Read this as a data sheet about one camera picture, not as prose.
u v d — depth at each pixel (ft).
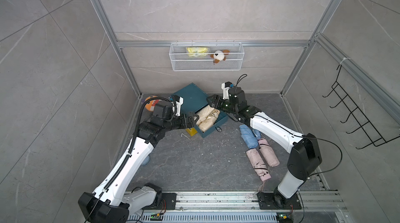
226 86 2.44
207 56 2.89
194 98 2.88
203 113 2.68
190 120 2.04
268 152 2.81
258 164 2.68
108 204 1.21
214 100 2.38
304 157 1.47
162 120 1.71
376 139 1.92
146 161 2.80
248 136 3.04
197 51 2.73
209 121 2.67
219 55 2.81
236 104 2.08
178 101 2.11
